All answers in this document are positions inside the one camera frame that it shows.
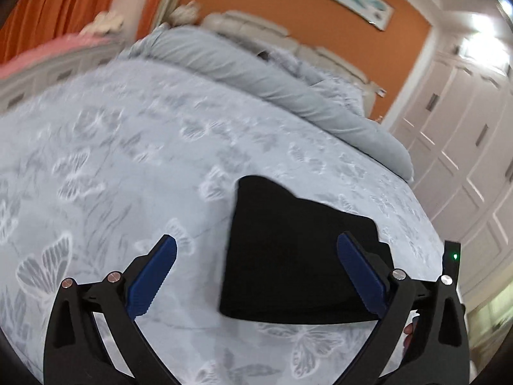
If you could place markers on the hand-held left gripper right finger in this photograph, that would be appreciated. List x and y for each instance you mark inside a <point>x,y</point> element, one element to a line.
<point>360,274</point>

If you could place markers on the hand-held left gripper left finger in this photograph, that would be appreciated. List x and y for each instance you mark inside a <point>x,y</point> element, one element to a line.
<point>154,272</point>

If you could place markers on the black pants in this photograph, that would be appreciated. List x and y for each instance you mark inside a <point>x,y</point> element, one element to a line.
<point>288,256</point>

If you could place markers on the person's right hand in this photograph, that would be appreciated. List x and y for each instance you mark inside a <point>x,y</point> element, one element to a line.
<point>408,331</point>

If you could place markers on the white wardrobe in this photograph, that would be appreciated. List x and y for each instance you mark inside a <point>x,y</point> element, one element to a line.
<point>469,156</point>

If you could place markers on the butterfly print bed blanket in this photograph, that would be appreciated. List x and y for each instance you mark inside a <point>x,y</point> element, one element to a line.
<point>120,160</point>

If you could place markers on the white window bench cabinet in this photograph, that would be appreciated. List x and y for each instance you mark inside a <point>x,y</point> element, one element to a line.
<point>44,80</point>

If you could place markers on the grey duvet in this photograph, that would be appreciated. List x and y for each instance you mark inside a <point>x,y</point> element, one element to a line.
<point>256,72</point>

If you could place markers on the pink bench cushion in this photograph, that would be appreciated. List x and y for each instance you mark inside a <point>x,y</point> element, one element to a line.
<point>48,54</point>

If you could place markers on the flower shaped cushion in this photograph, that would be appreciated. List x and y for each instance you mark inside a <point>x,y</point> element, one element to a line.
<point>105,22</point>

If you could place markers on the white plush toy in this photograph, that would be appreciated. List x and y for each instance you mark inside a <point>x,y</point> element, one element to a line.
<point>185,13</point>

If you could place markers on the beige padded headboard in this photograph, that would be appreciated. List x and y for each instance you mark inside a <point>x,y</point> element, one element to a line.
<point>244,24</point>

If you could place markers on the orange curtain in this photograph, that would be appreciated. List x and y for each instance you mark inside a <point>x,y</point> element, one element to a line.
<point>60,4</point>

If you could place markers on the wall switch panel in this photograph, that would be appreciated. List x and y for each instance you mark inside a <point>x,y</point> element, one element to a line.
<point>380,92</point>

